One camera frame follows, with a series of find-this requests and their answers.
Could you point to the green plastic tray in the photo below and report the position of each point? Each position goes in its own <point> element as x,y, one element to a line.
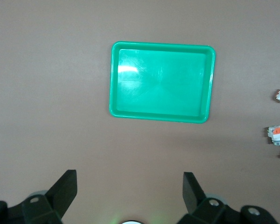
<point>161,84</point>

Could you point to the white button with orange block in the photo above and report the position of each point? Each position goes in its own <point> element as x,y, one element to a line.
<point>275,134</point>

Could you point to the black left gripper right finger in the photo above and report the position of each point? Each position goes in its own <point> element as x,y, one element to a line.
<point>191,193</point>

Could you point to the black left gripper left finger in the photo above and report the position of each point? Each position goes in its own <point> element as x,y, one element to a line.
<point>60,193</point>

